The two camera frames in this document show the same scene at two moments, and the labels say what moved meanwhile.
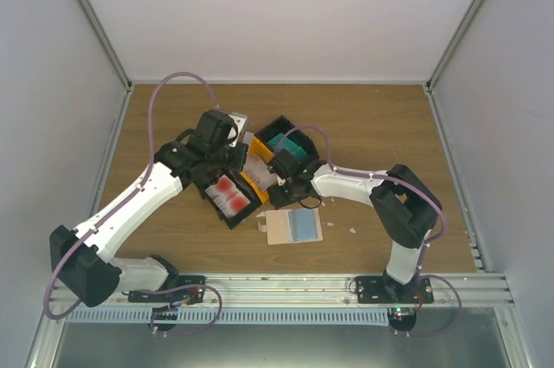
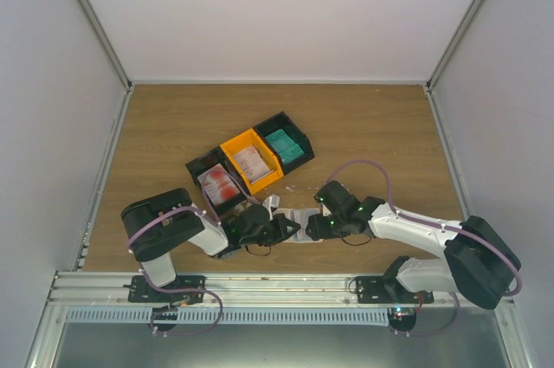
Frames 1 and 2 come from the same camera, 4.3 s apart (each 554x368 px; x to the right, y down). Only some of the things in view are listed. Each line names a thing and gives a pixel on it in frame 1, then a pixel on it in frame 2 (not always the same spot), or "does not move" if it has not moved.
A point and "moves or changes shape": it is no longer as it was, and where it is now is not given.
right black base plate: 377,290 does not move
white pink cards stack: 256,168 moves or changes shape
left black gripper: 237,163 -> 281,222
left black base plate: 183,296 does not move
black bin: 229,195 does not move
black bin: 282,134 does not move
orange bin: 255,172 does not move
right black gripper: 277,200 -> 318,230
